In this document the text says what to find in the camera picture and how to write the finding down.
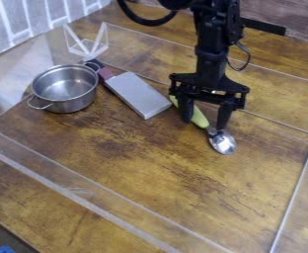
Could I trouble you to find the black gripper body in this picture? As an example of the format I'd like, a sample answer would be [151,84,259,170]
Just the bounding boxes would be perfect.
[168,73,251,109]

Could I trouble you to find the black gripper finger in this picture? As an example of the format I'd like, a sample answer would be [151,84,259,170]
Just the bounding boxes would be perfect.
[217,103,235,130]
[178,94,194,123]

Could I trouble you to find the yellow handled metal spoon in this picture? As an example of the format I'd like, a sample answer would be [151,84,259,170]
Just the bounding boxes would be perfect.
[168,94,239,156]

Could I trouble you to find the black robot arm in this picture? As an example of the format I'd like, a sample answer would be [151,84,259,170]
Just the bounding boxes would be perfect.
[159,0,251,132]

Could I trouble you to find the silver metal pot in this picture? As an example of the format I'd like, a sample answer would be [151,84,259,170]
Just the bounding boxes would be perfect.
[28,63,100,114]

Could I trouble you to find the grey sharpening stone block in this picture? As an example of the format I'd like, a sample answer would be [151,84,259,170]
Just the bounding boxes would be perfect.
[99,66,171,120]

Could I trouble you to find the black bar on table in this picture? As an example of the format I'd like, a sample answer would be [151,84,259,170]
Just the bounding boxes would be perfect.
[243,18,286,36]

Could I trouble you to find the blue object at corner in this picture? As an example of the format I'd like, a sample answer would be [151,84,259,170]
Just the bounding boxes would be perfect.
[0,245,16,253]

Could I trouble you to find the clear acrylic corner bracket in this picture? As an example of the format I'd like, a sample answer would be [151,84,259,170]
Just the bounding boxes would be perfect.
[63,23,110,60]

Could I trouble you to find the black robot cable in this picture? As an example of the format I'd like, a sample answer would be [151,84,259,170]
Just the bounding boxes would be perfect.
[116,0,253,72]

